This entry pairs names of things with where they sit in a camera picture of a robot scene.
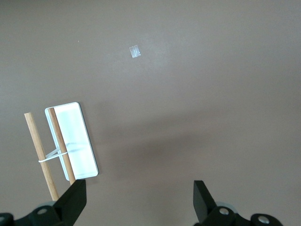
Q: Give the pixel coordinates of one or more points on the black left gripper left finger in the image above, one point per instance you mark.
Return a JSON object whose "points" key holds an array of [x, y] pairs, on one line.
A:
{"points": [[61, 212]]}

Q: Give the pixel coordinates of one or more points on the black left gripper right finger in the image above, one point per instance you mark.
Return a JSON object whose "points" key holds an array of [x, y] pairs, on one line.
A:
{"points": [[211, 214]]}

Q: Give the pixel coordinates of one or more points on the white band joining sticks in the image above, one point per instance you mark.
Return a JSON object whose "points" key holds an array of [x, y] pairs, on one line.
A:
{"points": [[50, 157]]}

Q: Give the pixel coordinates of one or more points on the brown wooden stick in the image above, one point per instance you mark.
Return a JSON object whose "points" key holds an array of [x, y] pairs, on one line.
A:
{"points": [[37, 146], [58, 134]]}

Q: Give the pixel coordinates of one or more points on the white rectangular tray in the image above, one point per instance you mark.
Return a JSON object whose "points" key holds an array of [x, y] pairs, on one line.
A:
{"points": [[77, 141]]}

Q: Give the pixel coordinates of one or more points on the clear tape piece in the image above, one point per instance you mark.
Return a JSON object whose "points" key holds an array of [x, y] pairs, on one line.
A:
{"points": [[135, 51]]}

